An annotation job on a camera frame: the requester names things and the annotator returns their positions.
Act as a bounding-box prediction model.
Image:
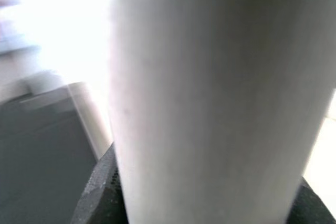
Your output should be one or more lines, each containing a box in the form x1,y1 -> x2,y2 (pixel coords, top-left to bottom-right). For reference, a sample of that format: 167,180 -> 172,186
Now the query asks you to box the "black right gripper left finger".
70,142 -> 130,224

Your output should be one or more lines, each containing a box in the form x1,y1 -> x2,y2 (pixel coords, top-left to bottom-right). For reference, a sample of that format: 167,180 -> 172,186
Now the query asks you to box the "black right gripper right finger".
285,177 -> 336,224

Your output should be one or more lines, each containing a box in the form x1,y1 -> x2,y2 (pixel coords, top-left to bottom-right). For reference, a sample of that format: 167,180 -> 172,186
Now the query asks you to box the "black table cloth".
0,84 -> 113,224

